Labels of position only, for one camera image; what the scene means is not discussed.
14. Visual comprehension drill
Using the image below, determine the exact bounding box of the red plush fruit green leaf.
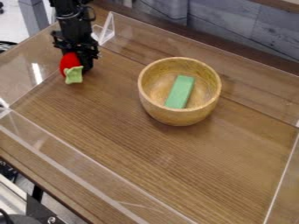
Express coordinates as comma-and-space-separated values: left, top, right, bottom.
60, 52, 84, 84

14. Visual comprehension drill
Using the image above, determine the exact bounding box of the black device lower left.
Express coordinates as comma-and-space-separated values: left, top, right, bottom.
0, 196, 66, 224

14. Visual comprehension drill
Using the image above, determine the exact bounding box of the clear acrylic tray enclosure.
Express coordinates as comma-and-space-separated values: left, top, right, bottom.
0, 15, 299, 224

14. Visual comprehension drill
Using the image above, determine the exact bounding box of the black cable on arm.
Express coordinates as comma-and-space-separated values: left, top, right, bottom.
81, 4, 98, 22

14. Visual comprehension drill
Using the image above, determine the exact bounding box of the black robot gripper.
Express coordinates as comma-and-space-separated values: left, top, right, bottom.
50, 16, 98, 72

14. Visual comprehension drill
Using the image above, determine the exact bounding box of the grey post upper left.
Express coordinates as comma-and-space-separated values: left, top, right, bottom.
17, 0, 49, 36

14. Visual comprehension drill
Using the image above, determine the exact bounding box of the wooden bowl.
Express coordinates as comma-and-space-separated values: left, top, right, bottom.
137, 57, 221, 126

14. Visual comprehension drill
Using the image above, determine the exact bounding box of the green rectangular block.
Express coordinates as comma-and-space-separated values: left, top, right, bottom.
164, 75, 195, 109

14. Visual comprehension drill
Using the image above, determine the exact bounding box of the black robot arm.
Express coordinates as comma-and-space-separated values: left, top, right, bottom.
49, 0, 98, 72

